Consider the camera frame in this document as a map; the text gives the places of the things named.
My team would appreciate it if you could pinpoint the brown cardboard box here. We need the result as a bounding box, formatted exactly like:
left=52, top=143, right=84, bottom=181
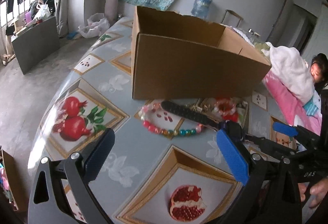
left=131, top=6, right=271, bottom=99

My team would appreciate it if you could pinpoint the multicolour bead bracelet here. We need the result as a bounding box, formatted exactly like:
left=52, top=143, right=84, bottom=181
left=138, top=102, right=204, bottom=137

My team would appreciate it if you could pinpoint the gold jewelry pile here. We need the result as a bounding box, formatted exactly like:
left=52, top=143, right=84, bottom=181
left=186, top=101, right=214, bottom=114

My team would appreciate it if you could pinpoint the child in bed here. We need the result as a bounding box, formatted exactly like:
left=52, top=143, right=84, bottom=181
left=310, top=53, right=328, bottom=95

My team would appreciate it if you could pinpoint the white blanket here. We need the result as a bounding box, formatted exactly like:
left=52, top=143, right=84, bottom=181
left=262, top=42, right=315, bottom=105

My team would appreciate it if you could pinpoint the red and pink bead bracelet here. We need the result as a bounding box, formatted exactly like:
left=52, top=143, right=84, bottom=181
left=214, top=97, right=240, bottom=122

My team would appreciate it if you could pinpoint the white plastic bag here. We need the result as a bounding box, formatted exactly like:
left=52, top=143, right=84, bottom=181
left=77, top=13, right=110, bottom=38

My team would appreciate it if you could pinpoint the operator right hand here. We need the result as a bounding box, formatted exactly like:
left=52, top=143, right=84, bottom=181
left=298, top=178, right=328, bottom=208

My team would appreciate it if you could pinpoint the grey board on floor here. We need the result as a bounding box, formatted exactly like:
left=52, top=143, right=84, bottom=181
left=12, top=16, right=59, bottom=74

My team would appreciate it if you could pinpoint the blue water jug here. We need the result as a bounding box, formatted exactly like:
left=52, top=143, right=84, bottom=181
left=191, top=0, right=212, bottom=19

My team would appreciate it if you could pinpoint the black braided bracelet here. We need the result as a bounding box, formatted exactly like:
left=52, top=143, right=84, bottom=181
left=161, top=99, right=221, bottom=130

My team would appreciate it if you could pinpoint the fruit print tablecloth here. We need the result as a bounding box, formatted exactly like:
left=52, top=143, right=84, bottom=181
left=27, top=16, right=321, bottom=224

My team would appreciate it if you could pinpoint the pink bedding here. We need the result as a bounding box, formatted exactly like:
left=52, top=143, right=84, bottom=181
left=262, top=71, right=322, bottom=136

